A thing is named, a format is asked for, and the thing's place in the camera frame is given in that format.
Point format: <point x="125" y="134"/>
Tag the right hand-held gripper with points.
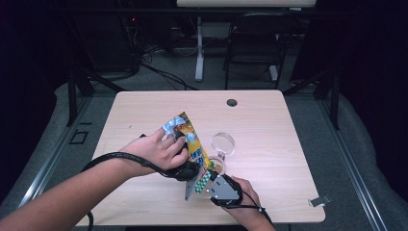
<point x="224" y="191"/>

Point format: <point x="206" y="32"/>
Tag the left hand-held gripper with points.
<point x="189" y="171"/>

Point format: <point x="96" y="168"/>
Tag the yellow seasoning packet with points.
<point x="192" y="141"/>

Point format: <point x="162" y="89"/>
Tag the person's right hand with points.
<point x="248" y="200"/>

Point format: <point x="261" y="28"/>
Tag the person's left hand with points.
<point x="154" y="152"/>

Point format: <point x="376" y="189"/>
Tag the silver tape piece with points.
<point x="319" y="201"/>

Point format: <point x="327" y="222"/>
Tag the white desk leg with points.
<point x="199" y="54"/>

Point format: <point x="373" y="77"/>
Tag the black metal stand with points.
<point x="335" y="99"/>
<point x="73" y="96"/>

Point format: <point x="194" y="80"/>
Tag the black folding chair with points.
<point x="253" y="48"/>

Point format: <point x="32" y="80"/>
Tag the black equipment box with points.
<point x="112" y="41"/>

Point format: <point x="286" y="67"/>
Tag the aluminium floor rail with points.
<point x="349" y="166"/>
<point x="53" y="157"/>

